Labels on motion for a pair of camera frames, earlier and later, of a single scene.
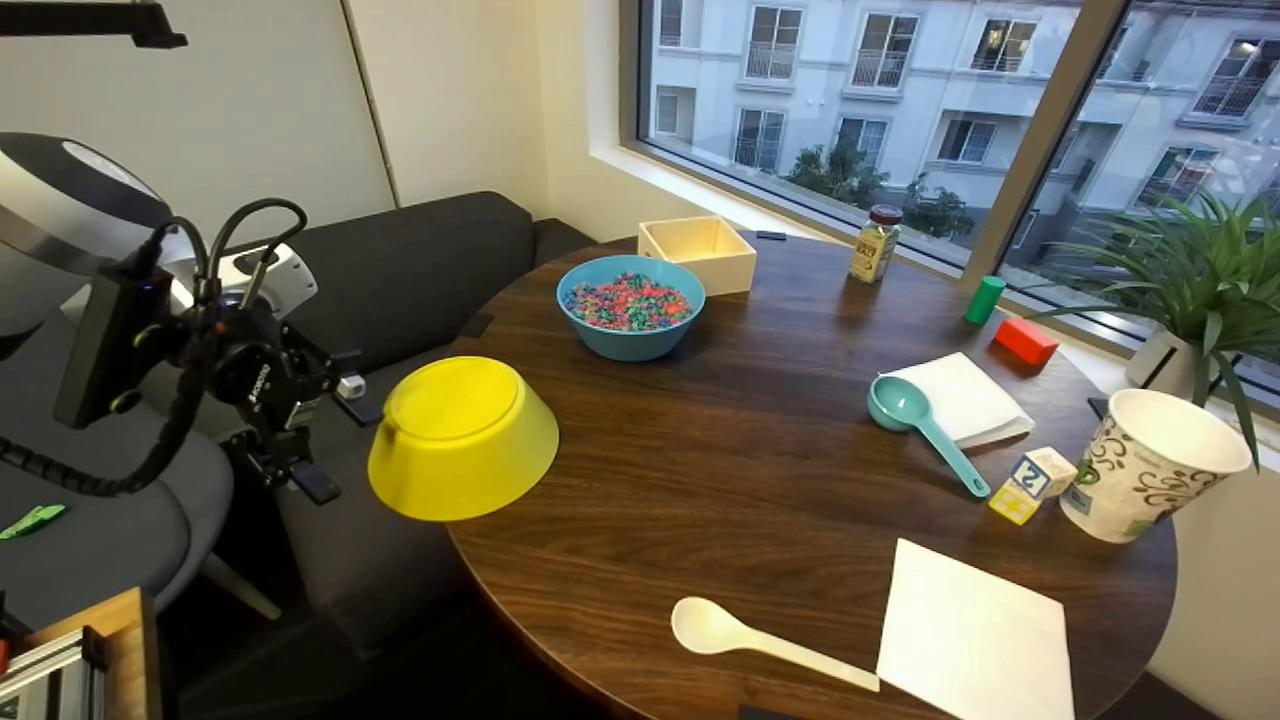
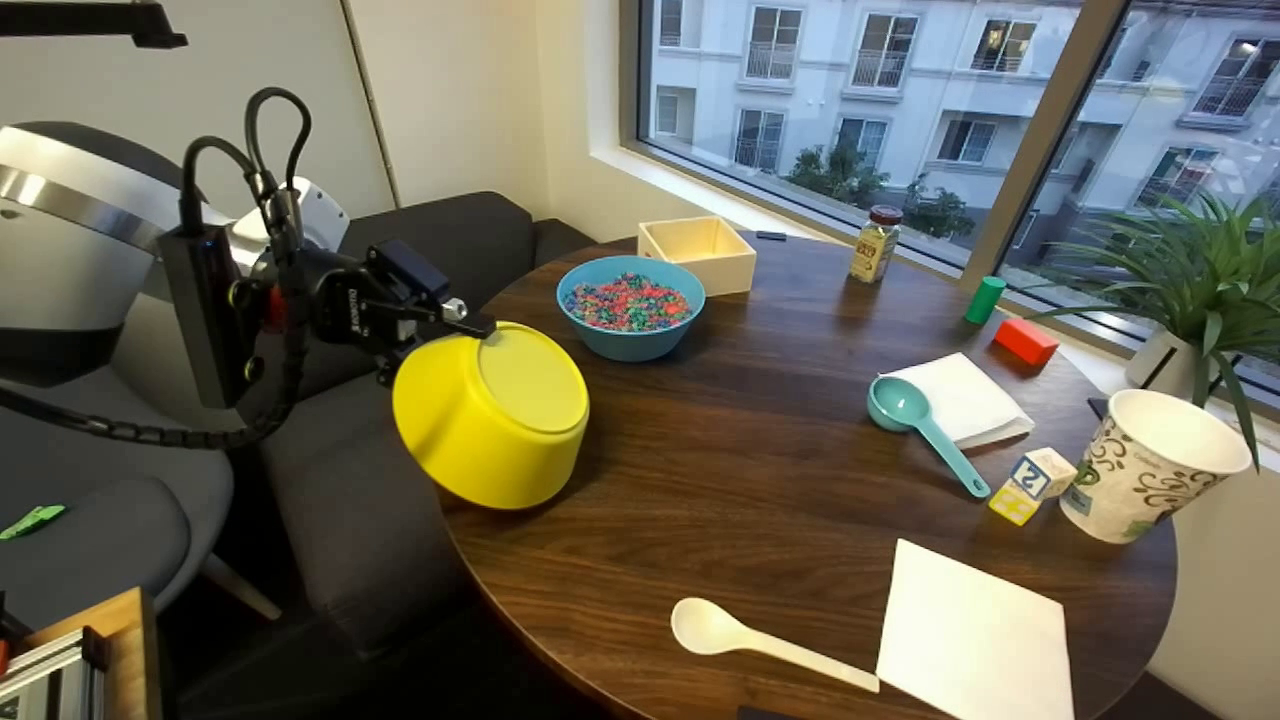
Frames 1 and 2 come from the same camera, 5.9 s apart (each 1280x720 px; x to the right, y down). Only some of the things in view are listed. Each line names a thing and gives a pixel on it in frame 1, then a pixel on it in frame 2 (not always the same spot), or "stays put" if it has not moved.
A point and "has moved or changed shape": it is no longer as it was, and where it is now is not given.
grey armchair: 71,550 stays put
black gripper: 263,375 → 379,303
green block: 982,297 stays put
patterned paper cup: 1147,463 stays put
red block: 1020,345 stays put
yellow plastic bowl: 463,438 has moved or changed shape
